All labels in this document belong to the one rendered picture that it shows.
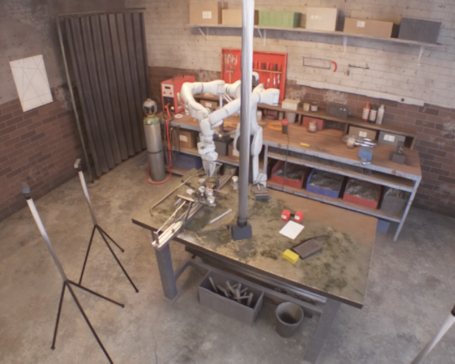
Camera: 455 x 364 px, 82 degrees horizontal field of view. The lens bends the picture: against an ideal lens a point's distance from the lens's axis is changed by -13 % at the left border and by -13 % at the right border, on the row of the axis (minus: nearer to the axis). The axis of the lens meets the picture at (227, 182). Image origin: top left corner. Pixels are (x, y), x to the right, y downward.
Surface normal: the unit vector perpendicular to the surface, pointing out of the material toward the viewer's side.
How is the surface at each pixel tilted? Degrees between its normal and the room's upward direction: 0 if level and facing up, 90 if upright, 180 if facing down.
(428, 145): 90
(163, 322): 0
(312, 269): 0
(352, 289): 0
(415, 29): 90
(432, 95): 90
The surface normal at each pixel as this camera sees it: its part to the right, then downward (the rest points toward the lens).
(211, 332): 0.00, -0.85
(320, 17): -0.44, 0.47
